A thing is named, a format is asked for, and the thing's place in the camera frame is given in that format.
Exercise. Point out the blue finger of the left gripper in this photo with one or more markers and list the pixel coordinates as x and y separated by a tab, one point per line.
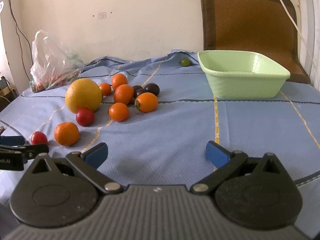
25	151
12	140

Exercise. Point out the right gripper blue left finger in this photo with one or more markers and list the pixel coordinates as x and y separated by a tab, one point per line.
87	163

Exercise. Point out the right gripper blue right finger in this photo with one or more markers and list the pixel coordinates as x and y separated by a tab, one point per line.
226	163

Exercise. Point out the red cherry tomato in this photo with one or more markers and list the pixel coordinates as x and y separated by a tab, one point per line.
85	117
38	138

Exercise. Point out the orange mandarin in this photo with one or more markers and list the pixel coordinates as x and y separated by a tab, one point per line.
123	94
66	133
118	80

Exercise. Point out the large yellow grapefruit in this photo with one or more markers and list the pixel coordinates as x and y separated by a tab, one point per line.
83	93

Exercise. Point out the small orange kumquat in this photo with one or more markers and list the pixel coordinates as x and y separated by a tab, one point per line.
105	89

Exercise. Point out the orange tomato with stem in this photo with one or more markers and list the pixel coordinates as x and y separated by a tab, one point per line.
146	102

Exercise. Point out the dark plum small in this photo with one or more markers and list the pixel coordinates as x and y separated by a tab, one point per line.
138	90

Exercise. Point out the dark purple plum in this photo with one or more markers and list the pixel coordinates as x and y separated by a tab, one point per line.
152	88

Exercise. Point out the green lime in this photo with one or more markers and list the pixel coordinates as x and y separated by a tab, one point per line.
185	62

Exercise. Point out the blue tablecloth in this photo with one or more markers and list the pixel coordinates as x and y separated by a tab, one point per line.
167	145

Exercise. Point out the light green plastic basket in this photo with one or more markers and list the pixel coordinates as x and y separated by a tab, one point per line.
234	74

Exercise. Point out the clear plastic bag of fruit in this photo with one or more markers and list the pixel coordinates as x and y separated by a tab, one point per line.
54	63

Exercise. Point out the clutter of cables and boxes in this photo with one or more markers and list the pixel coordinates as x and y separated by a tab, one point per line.
7	93

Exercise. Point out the white window frame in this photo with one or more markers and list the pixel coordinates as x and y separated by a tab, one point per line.
309	45

